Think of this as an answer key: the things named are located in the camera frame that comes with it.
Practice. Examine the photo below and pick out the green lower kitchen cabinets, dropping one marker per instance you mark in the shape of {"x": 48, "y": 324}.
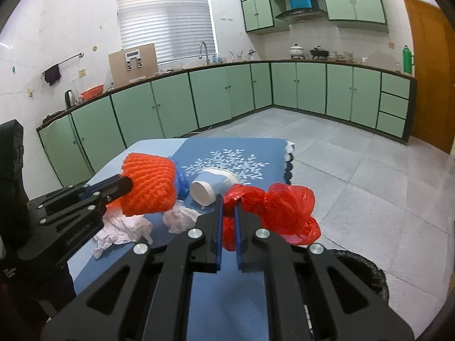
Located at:
{"x": 79, "y": 141}

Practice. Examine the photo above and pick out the small crumpled white tissue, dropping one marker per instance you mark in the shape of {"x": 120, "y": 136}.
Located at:
{"x": 180, "y": 218}

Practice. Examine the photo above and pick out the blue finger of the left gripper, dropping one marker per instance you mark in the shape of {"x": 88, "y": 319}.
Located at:
{"x": 106, "y": 191}

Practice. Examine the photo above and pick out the brown cardboard box on counter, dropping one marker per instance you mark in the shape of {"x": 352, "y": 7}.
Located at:
{"x": 133, "y": 65}

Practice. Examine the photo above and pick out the white window blinds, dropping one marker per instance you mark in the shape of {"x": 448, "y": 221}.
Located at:
{"x": 175, "y": 27}

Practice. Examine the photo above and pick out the white tissue paper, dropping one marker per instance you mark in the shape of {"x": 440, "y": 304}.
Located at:
{"x": 119, "y": 229}

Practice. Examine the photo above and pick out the steel electric kettle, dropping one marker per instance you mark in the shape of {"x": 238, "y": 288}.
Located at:
{"x": 70, "y": 98}

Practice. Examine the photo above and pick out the black lined trash bin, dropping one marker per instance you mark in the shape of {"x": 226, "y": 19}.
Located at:
{"x": 366, "y": 270}

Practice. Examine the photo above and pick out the dark hanging towel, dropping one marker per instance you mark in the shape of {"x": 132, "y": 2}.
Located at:
{"x": 52, "y": 75}

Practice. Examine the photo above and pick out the orange plastic basin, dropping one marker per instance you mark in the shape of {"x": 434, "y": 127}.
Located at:
{"x": 92, "y": 92}

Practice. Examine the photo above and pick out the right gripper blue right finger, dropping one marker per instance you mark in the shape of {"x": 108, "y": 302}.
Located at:
{"x": 259, "y": 249}

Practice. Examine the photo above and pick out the white cooking pot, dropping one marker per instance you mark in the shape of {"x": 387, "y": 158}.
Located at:
{"x": 297, "y": 52}

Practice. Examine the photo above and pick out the black range hood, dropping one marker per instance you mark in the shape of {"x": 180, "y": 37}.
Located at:
{"x": 294, "y": 16}

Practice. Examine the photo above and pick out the closed wooden door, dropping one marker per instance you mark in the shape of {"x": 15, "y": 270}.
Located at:
{"x": 433, "y": 44}

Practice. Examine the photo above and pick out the red plastic bag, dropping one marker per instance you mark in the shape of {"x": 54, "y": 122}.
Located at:
{"x": 283, "y": 209}

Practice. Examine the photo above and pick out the orange foam fruit net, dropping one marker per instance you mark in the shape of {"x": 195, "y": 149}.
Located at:
{"x": 154, "y": 189}

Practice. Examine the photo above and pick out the black wok pan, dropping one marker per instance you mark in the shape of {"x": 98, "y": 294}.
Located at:
{"x": 318, "y": 53}

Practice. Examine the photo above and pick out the blue plastic bag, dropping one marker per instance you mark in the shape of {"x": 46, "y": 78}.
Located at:
{"x": 181, "y": 183}

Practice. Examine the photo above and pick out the chrome kitchen faucet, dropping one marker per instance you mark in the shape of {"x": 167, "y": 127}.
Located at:
{"x": 203, "y": 54}

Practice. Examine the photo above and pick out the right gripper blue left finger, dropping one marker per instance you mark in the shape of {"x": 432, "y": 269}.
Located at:
{"x": 200, "y": 248}

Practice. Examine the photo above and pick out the green thermos flask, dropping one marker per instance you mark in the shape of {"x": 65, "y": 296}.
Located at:
{"x": 407, "y": 60}

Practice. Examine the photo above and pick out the chrome towel rail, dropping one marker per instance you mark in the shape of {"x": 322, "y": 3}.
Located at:
{"x": 79, "y": 55}

